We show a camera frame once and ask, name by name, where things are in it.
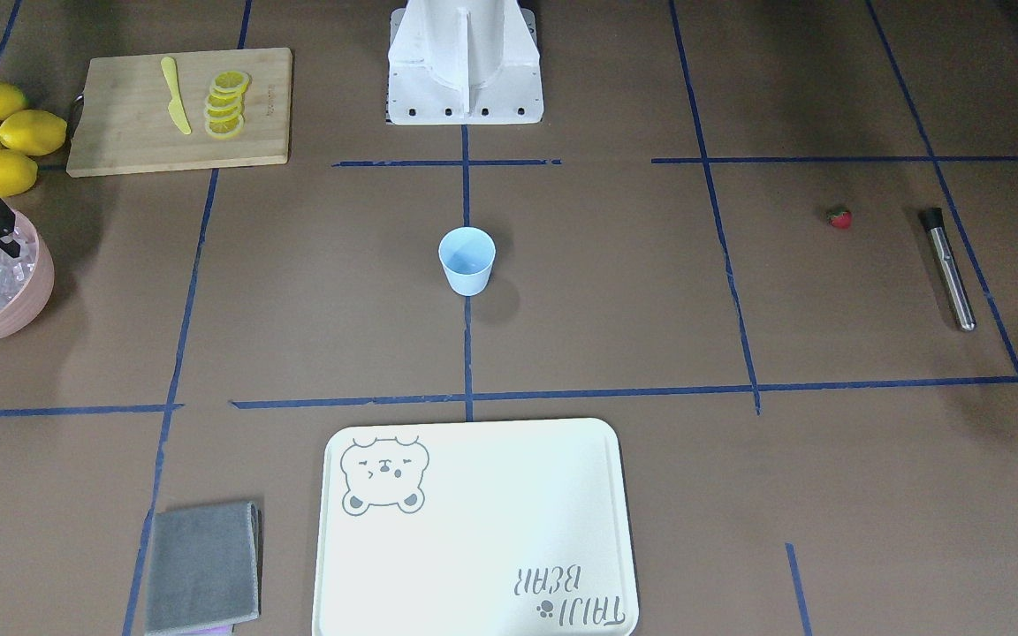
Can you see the light blue plastic cup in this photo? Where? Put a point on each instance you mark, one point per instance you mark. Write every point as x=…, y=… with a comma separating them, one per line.
x=467, y=256

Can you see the wooden cutting board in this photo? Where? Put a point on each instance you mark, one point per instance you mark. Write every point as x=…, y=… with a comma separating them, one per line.
x=124, y=126

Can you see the yellow plastic knife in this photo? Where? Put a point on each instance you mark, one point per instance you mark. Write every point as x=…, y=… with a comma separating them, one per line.
x=175, y=106

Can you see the lemon slices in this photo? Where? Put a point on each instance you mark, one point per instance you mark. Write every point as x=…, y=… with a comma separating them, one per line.
x=223, y=107

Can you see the grey folded cloth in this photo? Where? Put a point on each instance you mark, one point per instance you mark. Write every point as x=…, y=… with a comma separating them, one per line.
x=204, y=575

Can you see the cream bear tray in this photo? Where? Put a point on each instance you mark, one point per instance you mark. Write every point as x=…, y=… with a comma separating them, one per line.
x=475, y=528

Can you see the red strawberry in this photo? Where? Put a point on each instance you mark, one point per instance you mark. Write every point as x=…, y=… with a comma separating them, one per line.
x=840, y=217

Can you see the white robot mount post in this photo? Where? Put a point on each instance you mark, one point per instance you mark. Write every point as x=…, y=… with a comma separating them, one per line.
x=464, y=63

